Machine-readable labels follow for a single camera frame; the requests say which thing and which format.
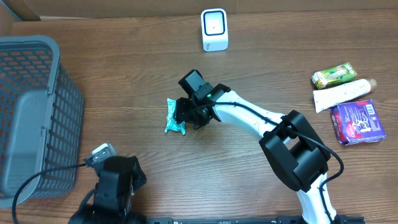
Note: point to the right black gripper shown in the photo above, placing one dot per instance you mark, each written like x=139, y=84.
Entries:
x=181, y=110

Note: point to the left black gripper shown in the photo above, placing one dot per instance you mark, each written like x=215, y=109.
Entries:
x=137, y=174

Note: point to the teal wet wipes pack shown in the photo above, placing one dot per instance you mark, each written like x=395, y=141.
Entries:
x=171, y=122

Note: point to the white tube gold cap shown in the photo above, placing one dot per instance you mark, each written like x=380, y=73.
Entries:
x=330, y=97

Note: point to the green yellow snack pouch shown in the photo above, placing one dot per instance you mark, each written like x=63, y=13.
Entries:
x=333, y=76

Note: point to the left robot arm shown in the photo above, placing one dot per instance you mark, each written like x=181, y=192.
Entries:
x=110, y=201

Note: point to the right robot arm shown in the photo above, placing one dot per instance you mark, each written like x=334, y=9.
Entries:
x=293, y=149

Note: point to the white barcode scanner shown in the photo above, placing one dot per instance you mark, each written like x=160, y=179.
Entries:
x=214, y=30

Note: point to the grey plastic mesh basket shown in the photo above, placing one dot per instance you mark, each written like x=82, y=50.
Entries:
x=41, y=119

